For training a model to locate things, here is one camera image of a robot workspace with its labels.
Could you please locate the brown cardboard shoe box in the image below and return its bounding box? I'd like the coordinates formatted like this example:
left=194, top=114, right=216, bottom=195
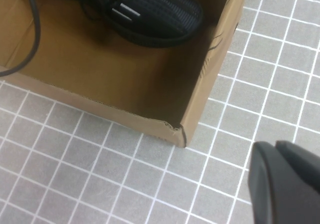
left=0, top=0, right=247, bottom=148

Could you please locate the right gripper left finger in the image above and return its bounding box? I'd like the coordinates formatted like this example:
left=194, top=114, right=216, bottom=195
left=247, top=141, right=320, bottom=224

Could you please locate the black knit sneaker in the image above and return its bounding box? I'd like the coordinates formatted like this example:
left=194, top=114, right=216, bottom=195
left=41, top=0, right=204, bottom=49

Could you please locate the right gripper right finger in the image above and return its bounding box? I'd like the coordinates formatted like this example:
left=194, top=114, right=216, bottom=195
left=274, top=140, right=320, bottom=184

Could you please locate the grey white-checked tablecloth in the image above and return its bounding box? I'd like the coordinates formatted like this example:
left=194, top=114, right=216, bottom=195
left=0, top=0, right=320, bottom=224

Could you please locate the long black left camera cable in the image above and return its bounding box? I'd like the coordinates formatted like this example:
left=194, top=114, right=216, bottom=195
left=0, top=0, right=42, bottom=77

